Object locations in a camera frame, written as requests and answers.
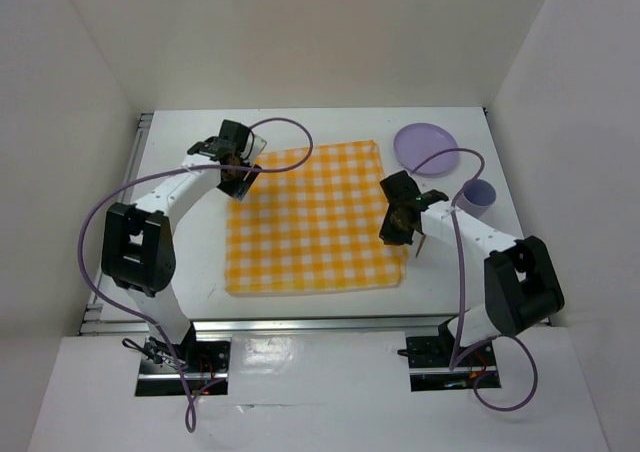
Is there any yellow checkered cloth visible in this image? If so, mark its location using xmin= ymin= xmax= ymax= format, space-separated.
xmin=225 ymin=140 xmax=408 ymax=296

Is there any purple plastic cup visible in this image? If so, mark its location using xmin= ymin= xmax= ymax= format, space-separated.
xmin=457 ymin=179 xmax=497 ymax=218

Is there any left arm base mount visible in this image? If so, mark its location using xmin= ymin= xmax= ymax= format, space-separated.
xmin=121 ymin=338 xmax=231 ymax=397

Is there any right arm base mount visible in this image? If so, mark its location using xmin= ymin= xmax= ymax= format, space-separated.
xmin=396 ymin=336 xmax=501 ymax=392

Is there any purple plastic plate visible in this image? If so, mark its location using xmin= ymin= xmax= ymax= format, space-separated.
xmin=393 ymin=123 xmax=459 ymax=177

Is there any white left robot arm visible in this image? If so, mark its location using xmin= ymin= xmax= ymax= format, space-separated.
xmin=101 ymin=120 xmax=267 ymax=371

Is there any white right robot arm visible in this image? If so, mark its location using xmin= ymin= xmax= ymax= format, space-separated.
xmin=379 ymin=171 xmax=565 ymax=364

